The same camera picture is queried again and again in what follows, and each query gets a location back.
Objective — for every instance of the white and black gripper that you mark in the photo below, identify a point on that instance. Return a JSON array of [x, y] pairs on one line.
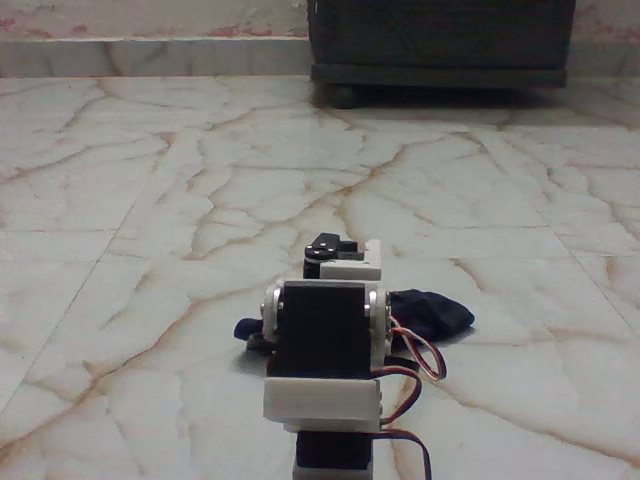
[[350, 265]]

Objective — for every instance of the dark blue cloth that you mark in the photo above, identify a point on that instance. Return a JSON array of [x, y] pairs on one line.
[[435, 312]]

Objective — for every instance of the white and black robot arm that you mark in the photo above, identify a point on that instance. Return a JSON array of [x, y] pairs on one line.
[[320, 330]]

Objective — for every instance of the black cabinet caster wheel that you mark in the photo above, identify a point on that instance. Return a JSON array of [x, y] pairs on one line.
[[342, 97]]

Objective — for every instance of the dark wooden cabinet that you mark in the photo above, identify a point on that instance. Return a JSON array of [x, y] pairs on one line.
[[440, 35]]

